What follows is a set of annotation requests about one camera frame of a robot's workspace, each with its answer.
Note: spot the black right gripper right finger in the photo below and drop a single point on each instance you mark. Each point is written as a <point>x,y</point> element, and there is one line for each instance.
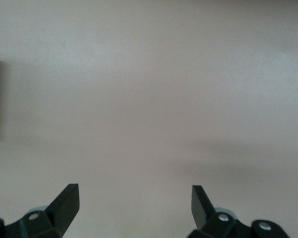
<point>203,215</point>

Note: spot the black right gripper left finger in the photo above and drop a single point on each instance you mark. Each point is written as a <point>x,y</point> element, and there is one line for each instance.
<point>62,210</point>

